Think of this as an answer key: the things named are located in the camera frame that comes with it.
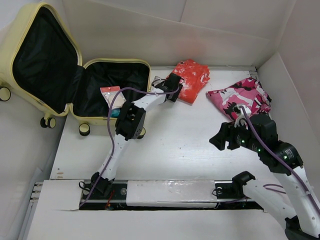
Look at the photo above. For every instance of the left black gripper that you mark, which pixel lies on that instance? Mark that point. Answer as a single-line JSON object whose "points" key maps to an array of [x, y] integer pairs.
{"points": [[175, 95]]}

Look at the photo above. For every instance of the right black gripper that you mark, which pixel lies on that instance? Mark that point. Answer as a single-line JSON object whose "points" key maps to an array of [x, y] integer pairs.
{"points": [[226, 132]]}

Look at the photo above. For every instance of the orange white garment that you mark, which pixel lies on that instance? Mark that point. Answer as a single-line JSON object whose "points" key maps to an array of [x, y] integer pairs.
{"points": [[194, 76]]}

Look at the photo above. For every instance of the pink camouflage garment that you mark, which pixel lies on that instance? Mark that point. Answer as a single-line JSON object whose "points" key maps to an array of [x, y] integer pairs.
{"points": [[248, 92]]}

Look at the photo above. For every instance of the clear bag of cotton pads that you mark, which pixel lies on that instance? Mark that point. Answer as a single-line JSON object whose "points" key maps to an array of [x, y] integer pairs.
{"points": [[113, 96]]}

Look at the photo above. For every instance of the blue pink cosmetic tube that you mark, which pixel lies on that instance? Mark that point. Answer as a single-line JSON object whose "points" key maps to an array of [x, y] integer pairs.
{"points": [[115, 112]]}

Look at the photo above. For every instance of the yellow hard-shell suitcase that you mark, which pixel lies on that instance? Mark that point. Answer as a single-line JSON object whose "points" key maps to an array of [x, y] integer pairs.
{"points": [[41, 62]]}

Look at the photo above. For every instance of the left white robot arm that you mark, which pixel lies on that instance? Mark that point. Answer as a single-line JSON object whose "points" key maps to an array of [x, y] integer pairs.
{"points": [[128, 127]]}

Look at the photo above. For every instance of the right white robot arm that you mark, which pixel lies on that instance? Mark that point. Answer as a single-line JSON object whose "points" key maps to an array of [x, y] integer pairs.
{"points": [[301, 218]]}

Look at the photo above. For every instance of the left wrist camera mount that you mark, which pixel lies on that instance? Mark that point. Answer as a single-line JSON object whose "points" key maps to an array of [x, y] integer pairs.
{"points": [[160, 85]]}

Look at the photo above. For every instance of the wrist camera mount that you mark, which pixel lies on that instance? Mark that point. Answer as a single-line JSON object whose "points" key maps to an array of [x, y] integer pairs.
{"points": [[241, 111], [160, 85]]}

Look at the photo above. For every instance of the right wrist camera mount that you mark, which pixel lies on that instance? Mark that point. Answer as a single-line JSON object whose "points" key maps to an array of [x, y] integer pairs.
{"points": [[241, 111]]}

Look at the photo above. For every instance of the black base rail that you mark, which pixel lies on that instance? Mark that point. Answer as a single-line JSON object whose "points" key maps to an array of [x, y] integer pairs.
{"points": [[116, 199]]}

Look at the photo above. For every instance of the white foam block on rail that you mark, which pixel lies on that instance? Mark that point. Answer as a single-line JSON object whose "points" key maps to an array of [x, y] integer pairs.
{"points": [[171, 193]]}

